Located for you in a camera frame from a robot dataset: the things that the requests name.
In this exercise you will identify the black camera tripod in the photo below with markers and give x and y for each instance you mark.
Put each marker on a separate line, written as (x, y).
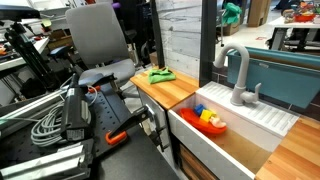
(15, 35)

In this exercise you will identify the blue toy block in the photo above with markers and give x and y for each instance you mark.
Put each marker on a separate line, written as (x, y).
(198, 109)

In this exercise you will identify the black orange clamp front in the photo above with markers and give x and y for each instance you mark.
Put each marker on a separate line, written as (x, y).
(120, 131)

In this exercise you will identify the white sink basin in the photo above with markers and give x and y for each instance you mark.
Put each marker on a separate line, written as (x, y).
(253, 132)

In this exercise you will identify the black orange clamp rear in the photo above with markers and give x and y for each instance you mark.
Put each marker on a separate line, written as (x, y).
(96, 80)

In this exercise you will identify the black orange clamp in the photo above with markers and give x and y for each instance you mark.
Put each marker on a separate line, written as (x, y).
(120, 131)
(96, 80)

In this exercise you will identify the grey sink faucet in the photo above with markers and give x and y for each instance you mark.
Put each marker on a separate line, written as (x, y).
(240, 95)

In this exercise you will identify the grey office chair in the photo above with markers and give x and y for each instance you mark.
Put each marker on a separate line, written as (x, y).
(100, 42)

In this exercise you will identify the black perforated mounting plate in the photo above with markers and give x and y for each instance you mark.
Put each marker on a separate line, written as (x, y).
(107, 113)

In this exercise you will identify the pink toy figure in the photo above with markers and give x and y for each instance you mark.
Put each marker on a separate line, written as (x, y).
(217, 122)

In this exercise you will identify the yellow toy block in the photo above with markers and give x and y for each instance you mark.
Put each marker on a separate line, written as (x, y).
(207, 114)

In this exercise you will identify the white background table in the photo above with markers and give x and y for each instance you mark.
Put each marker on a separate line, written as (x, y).
(298, 34)

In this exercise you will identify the green cloth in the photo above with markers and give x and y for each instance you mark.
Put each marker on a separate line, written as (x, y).
(160, 75)

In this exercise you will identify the black power brick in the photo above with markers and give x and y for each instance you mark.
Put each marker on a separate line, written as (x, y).
(76, 117)

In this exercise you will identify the black vertical post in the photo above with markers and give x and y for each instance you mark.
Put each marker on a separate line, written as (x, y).
(208, 39)

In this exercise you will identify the aluminium extrusion rail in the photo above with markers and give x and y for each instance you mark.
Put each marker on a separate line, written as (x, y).
(68, 163)

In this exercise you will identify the red bowl with toys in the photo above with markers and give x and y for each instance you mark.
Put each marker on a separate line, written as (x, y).
(304, 12)

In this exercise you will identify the green bag in background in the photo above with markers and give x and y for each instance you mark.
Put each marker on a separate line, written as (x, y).
(232, 13)

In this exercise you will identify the cardboard box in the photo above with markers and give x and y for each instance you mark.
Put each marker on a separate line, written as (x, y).
(258, 12)

